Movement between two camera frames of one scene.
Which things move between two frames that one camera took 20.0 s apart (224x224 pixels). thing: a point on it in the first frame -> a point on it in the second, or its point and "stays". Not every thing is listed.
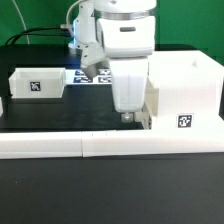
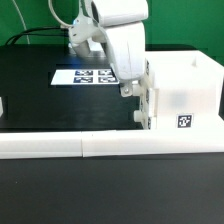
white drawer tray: [37, 82] -> [145, 88]
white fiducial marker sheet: [79, 77] stays
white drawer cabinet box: [190, 86] stays
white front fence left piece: [17, 145] stays
